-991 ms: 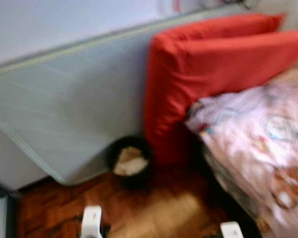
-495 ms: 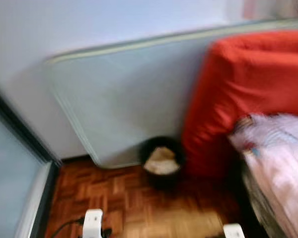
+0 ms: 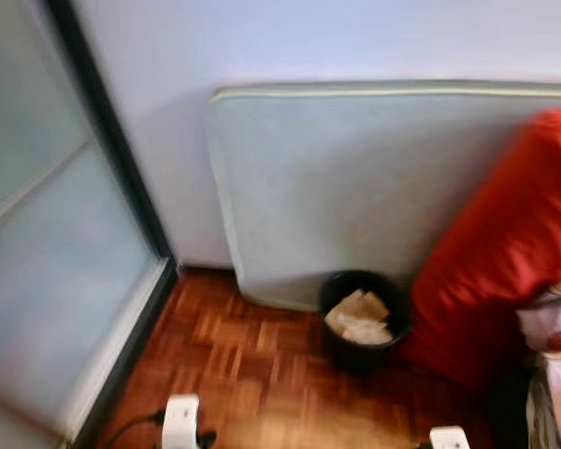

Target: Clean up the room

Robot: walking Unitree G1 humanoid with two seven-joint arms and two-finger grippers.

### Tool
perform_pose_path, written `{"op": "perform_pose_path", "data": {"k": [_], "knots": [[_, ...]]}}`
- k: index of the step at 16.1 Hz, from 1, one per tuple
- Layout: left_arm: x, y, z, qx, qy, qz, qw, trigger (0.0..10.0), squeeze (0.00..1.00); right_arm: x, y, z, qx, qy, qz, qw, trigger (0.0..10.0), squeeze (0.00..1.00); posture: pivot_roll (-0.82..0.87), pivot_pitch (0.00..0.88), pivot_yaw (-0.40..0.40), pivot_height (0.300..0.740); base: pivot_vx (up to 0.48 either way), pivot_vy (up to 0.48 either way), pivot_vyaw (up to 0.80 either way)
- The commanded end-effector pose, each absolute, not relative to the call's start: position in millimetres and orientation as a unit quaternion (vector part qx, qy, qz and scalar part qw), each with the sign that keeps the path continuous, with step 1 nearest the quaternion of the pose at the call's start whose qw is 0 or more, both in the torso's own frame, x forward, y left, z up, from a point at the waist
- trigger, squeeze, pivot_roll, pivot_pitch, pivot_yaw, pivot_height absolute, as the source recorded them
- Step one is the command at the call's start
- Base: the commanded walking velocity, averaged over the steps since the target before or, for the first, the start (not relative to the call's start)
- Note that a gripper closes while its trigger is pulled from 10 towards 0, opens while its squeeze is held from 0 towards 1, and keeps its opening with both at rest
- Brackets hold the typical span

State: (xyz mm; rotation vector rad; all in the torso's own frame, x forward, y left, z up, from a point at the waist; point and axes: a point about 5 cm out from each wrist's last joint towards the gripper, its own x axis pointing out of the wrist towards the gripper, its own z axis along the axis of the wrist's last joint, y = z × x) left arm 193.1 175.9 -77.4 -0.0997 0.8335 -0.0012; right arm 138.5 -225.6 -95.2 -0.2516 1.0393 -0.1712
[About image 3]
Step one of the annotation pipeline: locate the black round waste bin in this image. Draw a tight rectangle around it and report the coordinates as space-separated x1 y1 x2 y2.
316 269 414 375

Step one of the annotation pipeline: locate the white crumpled paper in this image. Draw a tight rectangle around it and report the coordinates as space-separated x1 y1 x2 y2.
325 313 396 345

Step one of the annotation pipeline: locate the beige crumpled paper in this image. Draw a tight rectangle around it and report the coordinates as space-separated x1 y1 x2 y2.
332 290 392 324

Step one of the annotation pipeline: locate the pink bear print blanket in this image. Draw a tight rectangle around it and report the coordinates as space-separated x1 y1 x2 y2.
514 281 561 449

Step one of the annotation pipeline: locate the frosted glass sliding door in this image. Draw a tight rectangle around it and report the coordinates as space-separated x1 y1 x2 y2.
0 0 169 449

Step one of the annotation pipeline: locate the red fabric mattress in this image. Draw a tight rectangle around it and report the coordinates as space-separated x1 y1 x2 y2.
397 108 561 389

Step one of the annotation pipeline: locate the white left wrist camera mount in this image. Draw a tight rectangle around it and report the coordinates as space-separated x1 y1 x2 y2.
162 394 202 449

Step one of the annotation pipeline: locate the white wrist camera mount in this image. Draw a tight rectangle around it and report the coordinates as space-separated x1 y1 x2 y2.
162 394 202 449
430 427 470 449

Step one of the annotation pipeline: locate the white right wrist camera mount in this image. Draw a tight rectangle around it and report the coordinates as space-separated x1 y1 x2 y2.
430 427 470 449

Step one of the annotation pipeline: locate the dark door frame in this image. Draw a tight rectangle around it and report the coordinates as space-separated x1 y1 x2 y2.
45 0 180 449

